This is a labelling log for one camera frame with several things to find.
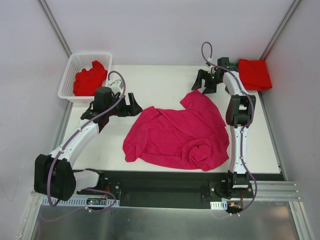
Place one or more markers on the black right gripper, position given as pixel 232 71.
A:
pixel 209 79

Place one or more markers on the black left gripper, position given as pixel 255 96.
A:
pixel 124 108

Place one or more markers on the pink t shirt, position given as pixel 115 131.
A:
pixel 194 138

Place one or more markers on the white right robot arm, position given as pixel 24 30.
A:
pixel 239 116

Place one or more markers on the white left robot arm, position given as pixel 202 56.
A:
pixel 54 175

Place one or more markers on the folded green t shirt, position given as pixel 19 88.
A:
pixel 231 80

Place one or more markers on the folded red t shirt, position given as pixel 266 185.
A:
pixel 254 75

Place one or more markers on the red t shirt in basket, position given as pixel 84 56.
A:
pixel 88 81

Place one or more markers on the white perforated plastic basket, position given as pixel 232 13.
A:
pixel 76 63

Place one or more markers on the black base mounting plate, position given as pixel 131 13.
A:
pixel 178 190

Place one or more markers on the left white cable duct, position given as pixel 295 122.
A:
pixel 89 202

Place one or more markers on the white cable duct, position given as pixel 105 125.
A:
pixel 89 202
pixel 219 205

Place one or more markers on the right aluminium rail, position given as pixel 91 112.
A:
pixel 279 191

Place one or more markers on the right white cable duct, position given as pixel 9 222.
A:
pixel 219 205

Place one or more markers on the left aluminium frame post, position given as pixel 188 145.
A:
pixel 55 26

